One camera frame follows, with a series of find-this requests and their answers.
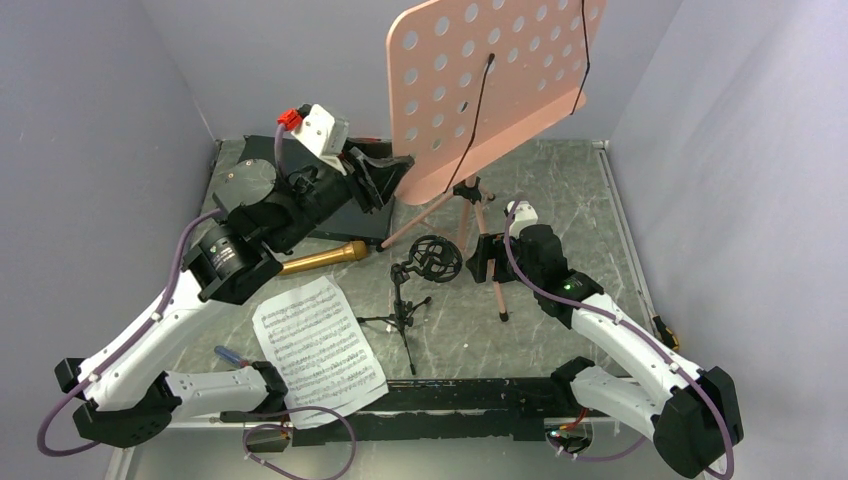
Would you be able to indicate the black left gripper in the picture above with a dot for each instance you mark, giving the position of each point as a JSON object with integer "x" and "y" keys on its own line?
{"x": 374, "y": 183}

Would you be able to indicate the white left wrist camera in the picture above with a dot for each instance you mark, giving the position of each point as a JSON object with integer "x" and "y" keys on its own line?
{"x": 320, "y": 131}

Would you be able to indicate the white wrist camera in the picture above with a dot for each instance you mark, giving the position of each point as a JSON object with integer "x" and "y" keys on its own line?
{"x": 320, "y": 131}
{"x": 524, "y": 215}

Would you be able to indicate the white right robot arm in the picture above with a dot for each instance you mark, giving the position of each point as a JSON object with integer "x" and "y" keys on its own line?
{"x": 690, "y": 414}

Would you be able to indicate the aluminium rail right edge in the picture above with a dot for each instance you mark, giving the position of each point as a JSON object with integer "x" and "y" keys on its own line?
{"x": 600, "y": 152}

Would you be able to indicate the black flat equipment box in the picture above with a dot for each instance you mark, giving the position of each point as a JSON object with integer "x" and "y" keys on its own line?
{"x": 349, "y": 223}

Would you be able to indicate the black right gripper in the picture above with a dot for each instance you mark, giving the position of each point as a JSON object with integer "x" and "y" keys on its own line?
{"x": 491, "y": 246}

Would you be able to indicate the pink perforated music stand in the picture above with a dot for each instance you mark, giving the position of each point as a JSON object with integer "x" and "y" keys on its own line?
{"x": 469, "y": 81}

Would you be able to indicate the gold microphone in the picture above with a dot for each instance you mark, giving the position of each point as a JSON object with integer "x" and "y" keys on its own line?
{"x": 349, "y": 252}

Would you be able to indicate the yellow black tool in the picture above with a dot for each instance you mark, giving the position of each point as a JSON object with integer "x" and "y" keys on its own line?
{"x": 666, "y": 335}

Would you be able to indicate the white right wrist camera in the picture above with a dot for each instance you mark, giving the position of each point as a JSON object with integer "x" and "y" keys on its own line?
{"x": 524, "y": 215}

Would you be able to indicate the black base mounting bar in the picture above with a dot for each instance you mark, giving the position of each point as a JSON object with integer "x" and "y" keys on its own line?
{"x": 520, "y": 409}

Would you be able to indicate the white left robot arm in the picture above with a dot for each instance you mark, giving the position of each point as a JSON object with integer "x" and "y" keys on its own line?
{"x": 127, "y": 391}

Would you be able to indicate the printed sheet music page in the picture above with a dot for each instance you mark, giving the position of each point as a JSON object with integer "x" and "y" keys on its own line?
{"x": 311, "y": 336}

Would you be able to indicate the aluminium front rail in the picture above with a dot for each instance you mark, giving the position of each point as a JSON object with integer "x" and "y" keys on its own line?
{"x": 616, "y": 395}

